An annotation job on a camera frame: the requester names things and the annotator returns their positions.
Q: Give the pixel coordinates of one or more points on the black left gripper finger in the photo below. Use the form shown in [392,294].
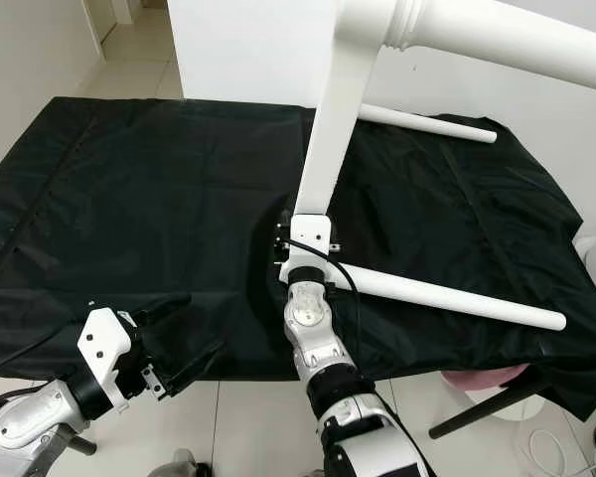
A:
[197,368]
[164,306]

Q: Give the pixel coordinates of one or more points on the white plastic table top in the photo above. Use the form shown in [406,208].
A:
[338,119]

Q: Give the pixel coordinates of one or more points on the black table cloth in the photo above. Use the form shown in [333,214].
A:
[139,199]

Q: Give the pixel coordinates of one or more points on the black table leg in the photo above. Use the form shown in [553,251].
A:
[487,407]
[81,444]

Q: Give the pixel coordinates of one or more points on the pink plastic object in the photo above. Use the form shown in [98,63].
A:
[487,376]

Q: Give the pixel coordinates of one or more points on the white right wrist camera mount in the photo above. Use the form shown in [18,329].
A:
[313,238]

